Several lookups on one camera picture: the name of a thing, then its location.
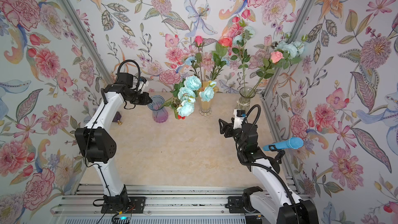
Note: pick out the clear ribbed glass vase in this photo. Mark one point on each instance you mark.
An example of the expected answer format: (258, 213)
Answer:
(245, 98)

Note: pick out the pink and blue rose bouquet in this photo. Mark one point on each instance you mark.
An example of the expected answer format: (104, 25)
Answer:
(263, 63)

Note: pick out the left aluminium corner post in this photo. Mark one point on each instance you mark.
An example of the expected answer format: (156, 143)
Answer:
(85, 39)

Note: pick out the right aluminium corner post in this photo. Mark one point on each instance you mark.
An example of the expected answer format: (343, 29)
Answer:
(295, 32)

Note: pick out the red rose stem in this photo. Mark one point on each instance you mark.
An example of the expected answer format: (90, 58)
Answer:
(177, 116)

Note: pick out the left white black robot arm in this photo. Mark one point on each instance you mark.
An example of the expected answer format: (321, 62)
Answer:
(98, 147)

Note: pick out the aluminium corner post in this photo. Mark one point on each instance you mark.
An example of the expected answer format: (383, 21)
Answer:
(85, 39)
(295, 32)

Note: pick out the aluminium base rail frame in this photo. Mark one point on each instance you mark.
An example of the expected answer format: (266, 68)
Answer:
(158, 205)

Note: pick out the light blue rose stem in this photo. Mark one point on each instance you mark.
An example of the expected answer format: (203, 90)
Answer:
(184, 96)

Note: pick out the blue purple glass vase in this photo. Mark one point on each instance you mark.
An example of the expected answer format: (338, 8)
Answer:
(159, 112)

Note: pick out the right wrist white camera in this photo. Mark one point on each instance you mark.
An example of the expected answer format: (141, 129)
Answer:
(239, 117)

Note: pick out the purple perfume bottle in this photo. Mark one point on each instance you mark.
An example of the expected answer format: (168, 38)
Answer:
(117, 118)

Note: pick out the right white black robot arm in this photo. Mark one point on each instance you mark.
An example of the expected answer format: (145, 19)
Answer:
(274, 200)

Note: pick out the pink rose blue carnation bouquet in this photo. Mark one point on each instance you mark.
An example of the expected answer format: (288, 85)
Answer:
(207, 66)

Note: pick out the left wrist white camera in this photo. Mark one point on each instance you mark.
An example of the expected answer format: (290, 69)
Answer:
(143, 83)

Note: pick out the wrist white camera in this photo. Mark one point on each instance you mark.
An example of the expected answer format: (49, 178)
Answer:
(239, 117)
(143, 83)

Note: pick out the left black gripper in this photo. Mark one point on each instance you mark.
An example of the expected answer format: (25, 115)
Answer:
(143, 101)

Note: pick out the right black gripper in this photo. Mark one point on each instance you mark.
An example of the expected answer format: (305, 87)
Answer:
(228, 127)

